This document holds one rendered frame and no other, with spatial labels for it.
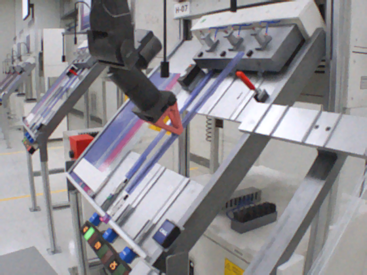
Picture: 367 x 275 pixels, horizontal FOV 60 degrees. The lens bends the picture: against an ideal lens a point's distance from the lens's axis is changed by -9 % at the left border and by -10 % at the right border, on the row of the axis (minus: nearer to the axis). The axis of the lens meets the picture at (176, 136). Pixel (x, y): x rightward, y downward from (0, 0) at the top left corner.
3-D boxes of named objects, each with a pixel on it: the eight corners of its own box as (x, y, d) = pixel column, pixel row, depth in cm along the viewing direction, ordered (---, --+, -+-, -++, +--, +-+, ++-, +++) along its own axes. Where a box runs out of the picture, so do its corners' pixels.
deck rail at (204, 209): (170, 277, 70) (151, 265, 67) (165, 272, 72) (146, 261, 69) (331, 44, 86) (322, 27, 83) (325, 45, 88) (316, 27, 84)
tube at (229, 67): (106, 224, 70) (103, 221, 70) (104, 222, 71) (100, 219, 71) (244, 54, 82) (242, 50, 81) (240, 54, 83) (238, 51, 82)
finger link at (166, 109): (179, 118, 81) (153, 90, 76) (196, 122, 75) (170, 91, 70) (160, 140, 79) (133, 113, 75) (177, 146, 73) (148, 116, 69)
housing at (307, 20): (320, 57, 87) (298, 16, 80) (212, 57, 128) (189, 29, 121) (332, 38, 89) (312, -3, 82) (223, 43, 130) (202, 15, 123)
